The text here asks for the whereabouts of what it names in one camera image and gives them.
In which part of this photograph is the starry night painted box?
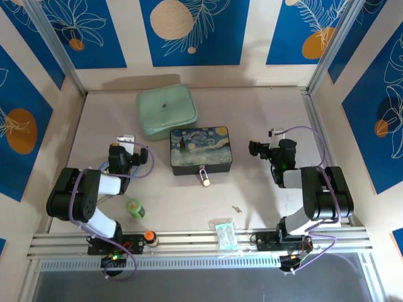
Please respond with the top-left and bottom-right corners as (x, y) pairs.
(169, 126), (233, 176)

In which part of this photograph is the brass padlock with silver shackle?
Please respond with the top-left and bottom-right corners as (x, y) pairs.
(198, 168), (211, 187)

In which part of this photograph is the green capped bottle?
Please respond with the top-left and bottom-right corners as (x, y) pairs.
(125, 198), (145, 220)

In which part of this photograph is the mint green zip pouch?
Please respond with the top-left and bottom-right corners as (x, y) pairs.
(135, 84), (199, 142)

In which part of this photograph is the orange capped small bottle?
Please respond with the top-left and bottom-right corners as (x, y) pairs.
(144, 230), (159, 248)

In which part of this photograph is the clear plastic bag of parts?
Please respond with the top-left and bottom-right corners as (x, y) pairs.
(209, 218), (239, 252)

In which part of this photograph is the black controller board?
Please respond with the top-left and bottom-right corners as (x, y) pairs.
(100, 254), (127, 269)
(278, 254), (305, 274)

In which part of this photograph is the blue poster with beige circle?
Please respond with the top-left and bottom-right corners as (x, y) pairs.
(140, 0), (251, 67)

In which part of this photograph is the aluminium side rail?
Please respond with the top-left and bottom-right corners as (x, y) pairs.
(300, 87), (353, 227)

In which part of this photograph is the blue floral wall poster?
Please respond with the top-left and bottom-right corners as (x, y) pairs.
(0, 45), (54, 203)
(266, 0), (350, 66)
(0, 0), (67, 91)
(40, 0), (127, 70)
(341, 30), (403, 196)
(327, 0), (403, 85)

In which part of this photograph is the aluminium frame rail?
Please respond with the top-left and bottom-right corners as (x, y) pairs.
(26, 226), (374, 261)

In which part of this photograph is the slotted grey cable duct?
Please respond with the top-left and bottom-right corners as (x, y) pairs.
(40, 255), (283, 272)

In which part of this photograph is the aluminium frame post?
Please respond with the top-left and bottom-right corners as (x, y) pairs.
(23, 0), (88, 97)
(307, 0), (368, 95)

